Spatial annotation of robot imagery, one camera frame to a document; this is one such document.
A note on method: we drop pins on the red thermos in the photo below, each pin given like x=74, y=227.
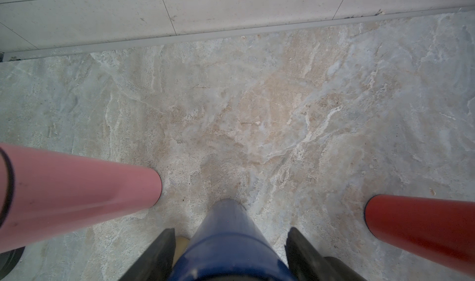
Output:
x=442, y=231

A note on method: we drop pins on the gold thermos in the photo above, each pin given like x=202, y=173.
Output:
x=180, y=247

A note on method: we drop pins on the blue thermos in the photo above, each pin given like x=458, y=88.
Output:
x=228, y=246

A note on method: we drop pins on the beige microphone on black stand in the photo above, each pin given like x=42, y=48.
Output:
x=9, y=260

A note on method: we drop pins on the pink thermos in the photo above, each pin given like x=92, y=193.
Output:
x=45, y=193

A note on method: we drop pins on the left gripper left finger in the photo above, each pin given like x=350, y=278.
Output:
x=156, y=263

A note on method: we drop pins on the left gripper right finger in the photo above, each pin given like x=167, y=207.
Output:
x=307, y=264

